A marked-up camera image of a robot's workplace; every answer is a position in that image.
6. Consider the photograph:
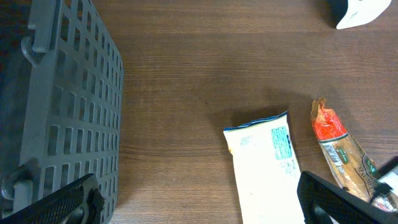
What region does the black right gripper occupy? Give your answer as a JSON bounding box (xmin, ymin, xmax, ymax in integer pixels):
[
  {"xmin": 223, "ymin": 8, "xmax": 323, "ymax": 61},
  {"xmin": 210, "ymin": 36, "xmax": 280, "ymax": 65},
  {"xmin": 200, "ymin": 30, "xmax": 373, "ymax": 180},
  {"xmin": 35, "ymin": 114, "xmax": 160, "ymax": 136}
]
[{"xmin": 370, "ymin": 156, "xmax": 397, "ymax": 202}]

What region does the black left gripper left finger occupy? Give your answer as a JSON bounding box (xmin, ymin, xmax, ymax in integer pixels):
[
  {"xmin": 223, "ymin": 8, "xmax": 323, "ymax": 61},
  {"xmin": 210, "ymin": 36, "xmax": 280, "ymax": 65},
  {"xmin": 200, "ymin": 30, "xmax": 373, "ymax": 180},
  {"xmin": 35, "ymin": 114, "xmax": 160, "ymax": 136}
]
[{"xmin": 1, "ymin": 174, "xmax": 104, "ymax": 224}]

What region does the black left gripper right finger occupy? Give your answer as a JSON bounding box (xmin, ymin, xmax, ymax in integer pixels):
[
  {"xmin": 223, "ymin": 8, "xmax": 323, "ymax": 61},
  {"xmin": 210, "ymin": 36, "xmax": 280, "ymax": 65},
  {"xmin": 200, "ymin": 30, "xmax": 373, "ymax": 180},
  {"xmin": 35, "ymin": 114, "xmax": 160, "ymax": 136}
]
[{"xmin": 297, "ymin": 171, "xmax": 397, "ymax": 224}]

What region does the San Remo spaghetti pack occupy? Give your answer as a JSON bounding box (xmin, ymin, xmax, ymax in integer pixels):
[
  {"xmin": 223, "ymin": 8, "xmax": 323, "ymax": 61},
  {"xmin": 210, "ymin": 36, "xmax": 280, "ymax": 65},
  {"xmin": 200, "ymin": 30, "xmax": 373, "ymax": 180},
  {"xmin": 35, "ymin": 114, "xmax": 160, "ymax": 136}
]
[{"xmin": 310, "ymin": 98, "xmax": 397, "ymax": 213}]

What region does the large cream wipes bag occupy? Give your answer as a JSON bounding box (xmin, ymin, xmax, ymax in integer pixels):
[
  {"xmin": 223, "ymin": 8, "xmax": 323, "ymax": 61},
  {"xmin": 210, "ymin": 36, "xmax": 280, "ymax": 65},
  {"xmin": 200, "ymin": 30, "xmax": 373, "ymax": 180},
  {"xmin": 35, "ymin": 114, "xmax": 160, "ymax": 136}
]
[{"xmin": 223, "ymin": 112, "xmax": 305, "ymax": 224}]

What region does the white barcode scanner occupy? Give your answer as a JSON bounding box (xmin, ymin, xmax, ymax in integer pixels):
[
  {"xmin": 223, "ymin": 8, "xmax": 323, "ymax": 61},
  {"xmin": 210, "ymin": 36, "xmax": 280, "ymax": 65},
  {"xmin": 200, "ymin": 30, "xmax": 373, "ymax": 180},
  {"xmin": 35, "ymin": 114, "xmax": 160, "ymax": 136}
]
[{"xmin": 328, "ymin": 0, "xmax": 392, "ymax": 30}]

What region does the grey plastic mesh basket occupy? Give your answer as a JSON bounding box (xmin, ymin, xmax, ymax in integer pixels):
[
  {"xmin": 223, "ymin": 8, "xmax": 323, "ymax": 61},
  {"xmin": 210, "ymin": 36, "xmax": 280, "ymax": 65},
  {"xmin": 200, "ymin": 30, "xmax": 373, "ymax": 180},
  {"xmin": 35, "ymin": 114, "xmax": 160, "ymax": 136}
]
[{"xmin": 1, "ymin": 0, "xmax": 124, "ymax": 223}]

